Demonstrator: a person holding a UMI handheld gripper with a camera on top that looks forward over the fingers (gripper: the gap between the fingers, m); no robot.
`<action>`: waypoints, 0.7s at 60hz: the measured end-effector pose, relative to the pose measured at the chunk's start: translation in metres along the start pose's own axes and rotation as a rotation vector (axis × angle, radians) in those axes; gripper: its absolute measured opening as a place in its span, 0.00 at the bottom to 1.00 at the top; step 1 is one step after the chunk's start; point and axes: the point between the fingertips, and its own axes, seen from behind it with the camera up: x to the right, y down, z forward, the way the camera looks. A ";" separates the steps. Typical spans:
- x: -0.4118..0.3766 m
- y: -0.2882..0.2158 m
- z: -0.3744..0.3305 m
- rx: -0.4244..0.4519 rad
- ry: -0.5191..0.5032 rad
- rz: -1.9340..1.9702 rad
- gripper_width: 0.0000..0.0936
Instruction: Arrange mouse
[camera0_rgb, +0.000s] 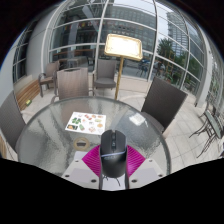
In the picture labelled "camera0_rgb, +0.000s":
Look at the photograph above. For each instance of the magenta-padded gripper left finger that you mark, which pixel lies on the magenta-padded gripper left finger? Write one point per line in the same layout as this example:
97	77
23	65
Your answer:
91	163

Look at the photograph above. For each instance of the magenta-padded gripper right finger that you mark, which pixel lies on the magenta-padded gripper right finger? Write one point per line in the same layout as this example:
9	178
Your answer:
136	163

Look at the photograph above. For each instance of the black computer mouse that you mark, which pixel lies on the black computer mouse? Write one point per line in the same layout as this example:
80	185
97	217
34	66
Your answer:
113	153

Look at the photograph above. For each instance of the white printed mouse pad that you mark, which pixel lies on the white printed mouse pad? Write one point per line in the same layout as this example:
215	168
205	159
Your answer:
108	184

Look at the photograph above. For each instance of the laminated picture menu sheet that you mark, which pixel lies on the laminated picture menu sheet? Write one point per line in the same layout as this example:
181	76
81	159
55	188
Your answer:
86	123

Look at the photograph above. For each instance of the grey wicker chair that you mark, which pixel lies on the grey wicker chair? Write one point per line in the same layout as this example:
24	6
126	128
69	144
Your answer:
163	100
10	121
72	83
106	70

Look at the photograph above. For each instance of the green metal table set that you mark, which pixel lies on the green metal table set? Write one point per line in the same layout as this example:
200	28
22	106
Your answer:
211	123

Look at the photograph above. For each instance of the wooden slat bench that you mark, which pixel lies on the wooden slat bench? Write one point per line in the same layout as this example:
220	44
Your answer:
28	95
2	146

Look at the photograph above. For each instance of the grey wicker armchair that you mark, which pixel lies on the grey wicker armchair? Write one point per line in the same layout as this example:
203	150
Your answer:
51	70

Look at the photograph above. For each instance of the gold menu sign stand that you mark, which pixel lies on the gold menu sign stand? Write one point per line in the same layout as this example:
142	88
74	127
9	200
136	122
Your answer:
124	46

